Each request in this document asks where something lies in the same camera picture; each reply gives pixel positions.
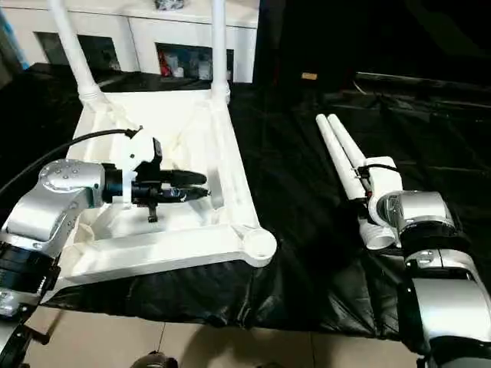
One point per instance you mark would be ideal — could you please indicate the white plastic table top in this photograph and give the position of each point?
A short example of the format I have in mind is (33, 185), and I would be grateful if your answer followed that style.
(153, 249)

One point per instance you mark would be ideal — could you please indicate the white plastic table leg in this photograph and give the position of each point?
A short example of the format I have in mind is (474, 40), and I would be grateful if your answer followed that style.
(219, 46)
(74, 57)
(337, 153)
(345, 138)

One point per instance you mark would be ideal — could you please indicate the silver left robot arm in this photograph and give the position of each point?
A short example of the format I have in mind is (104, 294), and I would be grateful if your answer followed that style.
(57, 199)

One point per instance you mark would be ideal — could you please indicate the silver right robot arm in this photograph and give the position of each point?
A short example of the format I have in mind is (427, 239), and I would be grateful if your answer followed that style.
(433, 268)

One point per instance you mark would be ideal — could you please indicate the black plastic mat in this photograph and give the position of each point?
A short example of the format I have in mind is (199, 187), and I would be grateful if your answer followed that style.
(307, 172)

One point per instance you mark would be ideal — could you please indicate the white cabinet with glass doors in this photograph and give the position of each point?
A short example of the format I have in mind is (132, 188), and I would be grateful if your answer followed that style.
(134, 30)

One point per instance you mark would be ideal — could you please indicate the tan label tag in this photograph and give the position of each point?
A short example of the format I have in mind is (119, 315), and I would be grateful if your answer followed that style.
(309, 76)

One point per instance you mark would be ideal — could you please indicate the grey crumpled bag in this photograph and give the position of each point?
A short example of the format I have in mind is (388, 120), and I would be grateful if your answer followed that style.
(169, 4)

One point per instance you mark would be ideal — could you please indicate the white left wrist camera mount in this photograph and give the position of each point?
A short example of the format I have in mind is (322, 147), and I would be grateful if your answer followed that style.
(138, 149)

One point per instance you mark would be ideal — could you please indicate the black metal frame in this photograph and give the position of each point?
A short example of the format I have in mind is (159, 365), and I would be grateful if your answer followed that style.
(429, 82)

